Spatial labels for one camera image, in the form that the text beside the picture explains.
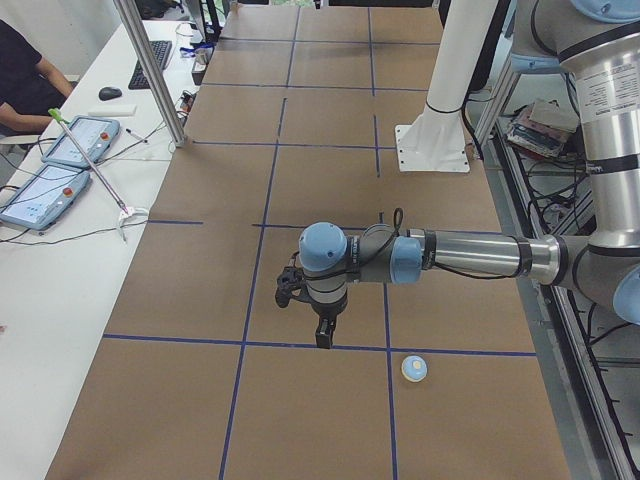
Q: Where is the black marker pen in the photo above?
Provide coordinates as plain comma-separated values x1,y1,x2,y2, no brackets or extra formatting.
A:
125,128,148,144

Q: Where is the stack of magazines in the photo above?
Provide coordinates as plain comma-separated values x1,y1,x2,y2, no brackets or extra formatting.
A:
506,100,579,158

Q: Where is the long silver grabber stick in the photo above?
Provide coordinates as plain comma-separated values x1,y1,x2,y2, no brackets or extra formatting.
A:
48,108,149,242

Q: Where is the upper blue teach pendant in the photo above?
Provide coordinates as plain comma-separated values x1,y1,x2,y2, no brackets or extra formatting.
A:
42,115,120,168

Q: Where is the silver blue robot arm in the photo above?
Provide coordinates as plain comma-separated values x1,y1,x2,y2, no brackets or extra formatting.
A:
276,1,639,348

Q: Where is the blue teach pendant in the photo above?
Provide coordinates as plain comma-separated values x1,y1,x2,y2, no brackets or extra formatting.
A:
1,163,90,231
42,115,120,168

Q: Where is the aluminium frame post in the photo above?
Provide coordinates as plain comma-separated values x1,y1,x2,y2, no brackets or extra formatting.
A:
114,0,186,148

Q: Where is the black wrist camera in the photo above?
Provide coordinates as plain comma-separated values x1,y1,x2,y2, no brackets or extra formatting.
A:
275,266,308,308

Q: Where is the black computer keyboard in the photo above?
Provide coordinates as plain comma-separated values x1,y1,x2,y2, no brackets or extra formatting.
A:
127,39,174,91

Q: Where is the black computer mouse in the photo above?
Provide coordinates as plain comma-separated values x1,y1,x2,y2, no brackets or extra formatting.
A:
98,86,122,101

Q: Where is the blue white service bell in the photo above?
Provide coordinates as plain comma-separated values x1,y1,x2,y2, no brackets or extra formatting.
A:
401,355,428,383

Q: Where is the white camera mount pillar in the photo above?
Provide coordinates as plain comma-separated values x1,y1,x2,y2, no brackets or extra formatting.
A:
395,0,509,173

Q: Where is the lower blue teach pendant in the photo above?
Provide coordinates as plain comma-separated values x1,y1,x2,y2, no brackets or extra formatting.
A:
1,163,90,231

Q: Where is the seated person in black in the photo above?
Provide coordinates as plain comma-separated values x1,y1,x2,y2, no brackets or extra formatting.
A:
1,21,73,136

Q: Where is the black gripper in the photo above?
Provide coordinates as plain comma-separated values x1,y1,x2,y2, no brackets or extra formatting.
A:
311,297,348,349

